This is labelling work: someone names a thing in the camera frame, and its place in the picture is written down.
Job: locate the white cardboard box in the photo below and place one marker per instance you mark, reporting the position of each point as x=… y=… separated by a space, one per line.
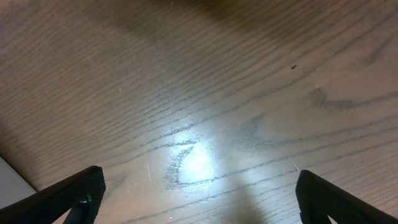
x=13 y=188

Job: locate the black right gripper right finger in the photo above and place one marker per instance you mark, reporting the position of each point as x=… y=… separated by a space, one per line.
x=321 y=202

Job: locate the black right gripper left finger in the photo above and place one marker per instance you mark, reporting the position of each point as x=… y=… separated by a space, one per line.
x=79 y=196

